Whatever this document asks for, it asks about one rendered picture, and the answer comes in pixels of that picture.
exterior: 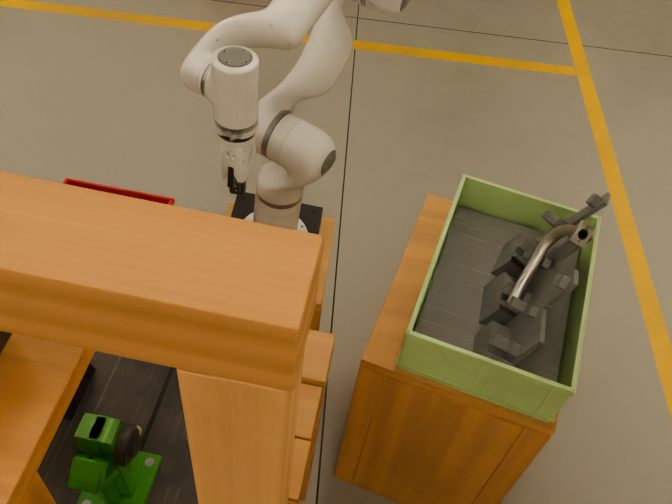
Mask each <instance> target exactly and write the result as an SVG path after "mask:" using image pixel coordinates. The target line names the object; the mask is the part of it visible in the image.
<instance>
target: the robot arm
mask: <svg viewBox="0 0 672 504"><path fill-rule="evenodd" d="M345 1H346V0H273V1H272V2H271V3H270V5H269V6H268V7H267V8H265V9H263V10H261V11H256V12H249V13H244V14H239V15H235V16H232V17H229V18H227V19H224V20H222V21H221V22H219V23H217V24H216V25H214V26H213V27H212V28H211V29H210V30H208V31H207V32H206V33H205V34H204V36H203V37H202V38H201V39H200V40H199V41H198V43H197V44H196V45H195V46H194V47H193V49H192V50H191V51H190V52H189V54H188V55H187V57H186V58H185V60H184V62H183V64H182V66H181V70H180V78H181V80H182V82H183V84H184V85H185V86H186V87H188V88H189V89H190V90H192V91H194V92H196V93H198V94H199V95H201V96H203V97H205V98H207V99H208V100H209V101H210V102H211V104H212V106H213V109H214V120H213V121H214V127H215V130H216V132H217V133H218V135H219V136H220V137H221V176H222V178H223V179H225V178H226V176H227V174H228V182H227V187H229V192H230V193H232V194H238V195H244V194H245V191H246V179H247V176H248V174H249V172H250V169H251V166H252V164H253V161H254V158H255V154H256V152H257V153H259V154H260V155H262V156H264V157H266V158H268V159H269V160H271V161H269V162H267V163H265V164H264V165H263V166H262V167H261V168H260V170H259V173H258V176H257V182H256V192H255V204H254V212H253V213H251V214H250V215H248V216H247V217H246V218H245V219H244V220H248V221H253V222H258V223H263V224H268V225H273V226H278V227H283V228H288V229H293V230H298V231H303V232H308V231H307V228H306V226H305V225H304V223H303V222H302V221H301V220H300V219H299V215H300V209H301V203H302V197H303V191H304V186H305V185H307V184H310V183H312V182H314V181H316V180H318V179H319V178H321V177H322V176H323V175H324V174H325V173H326V172H327V171H329V170H330V168H331V167H332V165H333V163H334V162H335V158H336V146H335V143H334V141H333V139H332V138H331V137H330V136H329V135H328V134H327V133H326V132H325V131H323V130H322V129H320V128H318V127H317V126H315V125H313V124H311V123H310V122H308V121H306V120H304V119H302V118H300V117H299V116H297V115H295V114H293V113H292V108H293V107H294V105H295V104H296V103H298V102H299V101H301V100H304V99H308V98H314V97H318V96H320V95H323V94H324V93H326V92H327V91H329V90H330V89H331V88H332V87H333V86H334V84H335V83H336V81H337V80H338V78H339V76H340V75H341V73H342V71H343V69H344V67H345V65H346V63H347V61H348V59H349V56H350V54H351V51H352V48H353V37H352V33H351V30H350V27H349V25H348V22H347V20H346V17H345V14H344V3H345ZM352 1H354V2H356V3H358V4H360V5H362V6H364V7H366V8H368V9H370V10H373V11H375V12H377V13H380V14H384V15H395V14H398V13H400V12H401V11H403V10H404V9H405V8H406V7H407V5H408V4H409V2H410V0H352ZM312 27H313V29H312ZM311 29H312V31H311V34H310V36H309V38H308V40H307V42H306V45H305V47H304V49H303V51H302V53H301V55H300V57H299V59H298V61H297V63H296V64H295V66H294V67H293V69H292V70H291V71H290V73H289V74H288V75H287V76H286V78H285V79H284V80H283V81H282V82H281V83H280V84H279V85H278V86H277V87H275V88H274V89H273V90H272V91H270V92H269V93H268V94H266V95H265V96H264V97H262V98H261V99H260V100H259V58H258V56H257V55H256V53H255V52H254V51H252V50H250V48H272V49H280V50H291V49H293V48H295V47H297V46H298V45H299V44H300V43H301V42H302V40H303V39H304V38H305V37H306V35H307V34H308V33H309V31H310V30H311Z"/></svg>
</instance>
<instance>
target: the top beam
mask: <svg viewBox="0 0 672 504"><path fill-rule="evenodd" d="M322 249H323V237H322V236H321V235H318V234H313V233H308V232H303V231H298V230H293V229H288V228H283V227H278V226H273V225H268V224H263V223H258V222H253V221H248V220H243V219H238V218H233V217H228V216H223V215H218V214H213V213H208V212H203V211H198V210H193V209H188V208H183V207H178V206H173V205H168V204H163V203H158V202H153V201H148V200H143V199H138V198H133V197H128V196H123V195H118V194H113V193H108V192H103V191H98V190H93V189H88V188H83V187H78V186H73V185H68V184H63V183H58V182H53V181H48V180H43V179H38V178H33V177H28V176H23V175H18V174H13V173H8V172H3V171H0V331H3V332H8V333H13V334H17V335H22V336H27V337H32V338H36V339H41V340H46V341H51V342H55V343H60V344H65V345H70V346H74V347H79V348H84V349H89V350H93V351H98V352H103V353H108V354H112V355H117V356H122V357H127V358H131V359H136V360H141V361H146V362H150V363H155V364H160V365H165V366H169V367H174V368H179V369H184V370H188V371H193V372H198V373H203V374H207V375H212V376H217V377H222V378H226V379H231V380H236V381H241V382H245V383H250V384H255V385H260V386H264V387H269V388H274V389H279V390H283V391H288V392H290V391H293V389H294V388H295V385H296V381H297V377H298V373H299V369H300V365H301V361H302V357H303V353H304V349H305V345H306V341H307V337H308V333H309V329H310V325H311V321H312V317H313V313H314V309H315V305H316V297H317V289H318V281H319V273H320V265H321V257H322Z"/></svg>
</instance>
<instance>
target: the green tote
mask: <svg viewBox="0 0 672 504"><path fill-rule="evenodd" d="M459 205H460V206H463V207H466V208H469V209H472V210H475V211H478V212H481V213H484V214H487V215H490V216H494V217H497V218H500V219H503V220H506V221H509V222H512V223H515V224H518V225H521V226H525V227H528V228H531V229H534V230H537V231H540V232H543V233H545V232H547V231H549V230H550V229H552V228H553V227H552V226H551V225H550V224H549V223H548V222H546V221H545V220H544V219H543V218H542V216H543V215H544V213H545V212H546V211H547V210H548V211H551V212H552V213H553V214H554V215H555V216H557V217H558V218H559V219H563V220H565V219H567V218H568V217H570V216H571V215H573V214H574V213H576V212H579V211H580V210H577V209H574V208H571V207H568V206H565V205H561V204H558V203H555V202H552V201H549V200H545V199H542V198H539V197H536V196H533V195H530V194H526V193H523V192H520V191H517V190H514V189H511V188H507V187H504V186H501V185H498V184H495V183H492V182H488V181H485V180H482V179H479V178H476V177H473V176H469V175H466V174H463V175H462V178H461V181H460V184H459V186H458V189H457V192H456V195H455V197H454V200H453V203H452V206H451V208H450V211H449V214H448V217H447V220H446V222H445V225H444V228H443V231H442V233H441V236H440V239H439V242H438V244H437V247H436V250H435V253H434V255H433V258H432V261H431V264H430V266H429V269H428V272H427V275H426V278H425V280H424V283H423V286H422V289H421V291H420V294H419V297H418V300H417V302H416V305H415V308H414V311H413V313H412V316H411V319H410V322H409V324H408V327H407V330H406V333H405V338H404V341H403V345H402V348H401V351H400V353H399V356H398V359H397V362H396V366H397V367H398V368H399V369H402V370H404V371H407V372H410V373H413V374H415V375H418V376H421V377H423V378H426V379H429V380H432V381H434V382H437V383H440V384H443V385H445V386H448V387H451V388H453V389H456V390H459V391H462V392H464V393H467V394H470V395H473V396H475V397H478V398H481V399H483V400H486V401H489V402H492V403H494V404H497V405H500V406H503V407H505V408H508V409H511V410H513V411H516V412H519V413H522V414H524V415H527V416H530V417H533V418H535V419H538V420H541V421H544V422H546V423H549V422H552V423H553V422H554V420H555V415H556V414H557V412H558V411H559V410H560V408H561V407H562V406H563V404H564V403H565V401H566V400H567V399H568V397H569V396H574V394H575V393H576V386H577V379H578V372H579V366H580V359H581V352H582V346H583V339H584V332H585V325H586V319H587V312H588V305H589V298H590V292H591V285H592V278H593V272H594V265H595V258H596V251H597V245H598V238H599V231H600V224H601V217H599V216H596V215H591V216H590V217H588V218H587V219H585V220H584V221H585V222H586V223H588V224H589V225H591V226H593V227H594V228H596V229H595V231H594V232H593V240H591V241H590V242H589V243H587V244H586V245H585V247H584V248H580V250H579V256H578V262H577V268H576V270H578V271H579V278H578V286H577V287H576V288H574V289H573V291H572V297H571V303H570V309H569V315H568V320H567V326H566V332H565V338H564V344H563V350H562V356H561V361H560V367H559V373H558V379H557V382H555V381H552V380H549V379H546V378H543V377H541V376H538V375H535V374H532V373H529V372H527V371H524V370H521V369H518V368H515V367H513V366H510V365H507V364H504V363H501V362H499V361H496V360H493V359H490V358H487V357H485V356H482V355H479V354H476V353H473V352H471V351H468V350H465V349H462V348H459V347H456V346H454V345H451V344H448V343H445V342H442V341H440V340H437V339H434V338H431V337H428V336H426V335H423V334H420V333H417V332H414V331H415V329H416V326H417V323H418V320H419V317H420V314H421V311H422V309H423V306H424V303H425V300H426V297H427V294H428V292H429V289H430V286H431V283H432V280H433V277H434V275H435V272H436V269H437V266H438V263H439V260H440V258H441V255H442V252H443V249H444V246H445V243H446V240H447V238H448V235H449V232H450V229H451V226H452V223H453V221H454V218H455V215H456V212H457V209H458V206H459Z"/></svg>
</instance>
